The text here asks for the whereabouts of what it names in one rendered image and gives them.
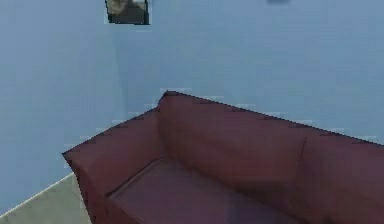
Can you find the dark red sofa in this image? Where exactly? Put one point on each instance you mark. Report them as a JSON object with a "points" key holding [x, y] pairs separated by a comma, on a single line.
{"points": [[233, 160]]}

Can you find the dark framed wall picture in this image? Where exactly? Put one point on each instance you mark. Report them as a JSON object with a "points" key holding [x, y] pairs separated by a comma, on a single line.
{"points": [[128, 11]]}

